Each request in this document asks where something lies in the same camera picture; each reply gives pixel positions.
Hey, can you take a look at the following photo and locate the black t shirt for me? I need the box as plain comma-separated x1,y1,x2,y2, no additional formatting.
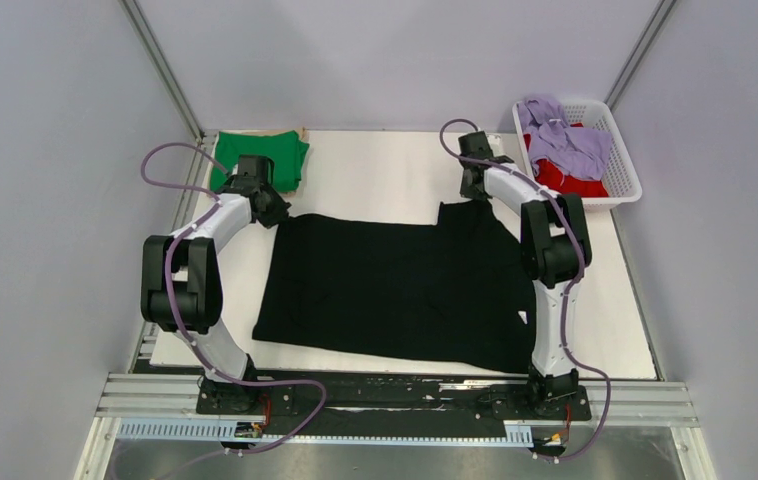
252,201,535,374

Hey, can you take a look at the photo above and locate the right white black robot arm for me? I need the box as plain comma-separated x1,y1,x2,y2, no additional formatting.
458,131,590,418

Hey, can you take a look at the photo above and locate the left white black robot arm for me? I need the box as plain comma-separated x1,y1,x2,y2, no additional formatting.
141,155,290,413

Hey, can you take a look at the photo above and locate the folded green t shirt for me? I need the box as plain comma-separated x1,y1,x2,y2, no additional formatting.
209,130,311,195

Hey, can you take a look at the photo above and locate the red t shirt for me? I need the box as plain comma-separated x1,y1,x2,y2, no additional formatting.
524,124,609,198

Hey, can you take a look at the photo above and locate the lilac t shirt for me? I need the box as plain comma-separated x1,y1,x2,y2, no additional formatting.
517,95,613,181

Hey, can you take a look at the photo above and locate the white plastic laundry basket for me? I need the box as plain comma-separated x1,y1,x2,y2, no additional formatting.
512,95,643,211

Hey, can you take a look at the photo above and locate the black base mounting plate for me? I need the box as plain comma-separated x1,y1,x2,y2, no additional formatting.
196,370,592,434

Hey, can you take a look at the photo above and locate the aluminium frame rail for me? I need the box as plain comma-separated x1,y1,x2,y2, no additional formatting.
119,0,205,141

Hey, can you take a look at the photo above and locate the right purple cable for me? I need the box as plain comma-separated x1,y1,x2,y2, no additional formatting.
438,119,613,463

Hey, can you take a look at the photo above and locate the white slotted cable duct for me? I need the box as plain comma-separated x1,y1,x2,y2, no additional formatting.
115,418,533,448

